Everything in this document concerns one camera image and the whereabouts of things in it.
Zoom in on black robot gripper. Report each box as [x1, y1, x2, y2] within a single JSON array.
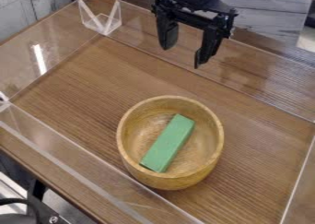
[[152, 0, 238, 68]]

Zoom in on green rectangular block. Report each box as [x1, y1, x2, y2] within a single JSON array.
[[140, 114, 196, 172]]

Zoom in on brown wooden bowl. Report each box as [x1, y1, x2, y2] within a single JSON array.
[[116, 95, 224, 190]]

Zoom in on clear acrylic corner bracket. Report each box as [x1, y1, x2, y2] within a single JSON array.
[[78, 0, 122, 36]]

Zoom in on clear acrylic barrier wall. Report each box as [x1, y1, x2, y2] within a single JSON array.
[[0, 2, 315, 224]]

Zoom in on black table leg bracket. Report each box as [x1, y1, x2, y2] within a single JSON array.
[[27, 180, 71, 224]]

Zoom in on black cable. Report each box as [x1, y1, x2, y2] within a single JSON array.
[[0, 197, 30, 207]]

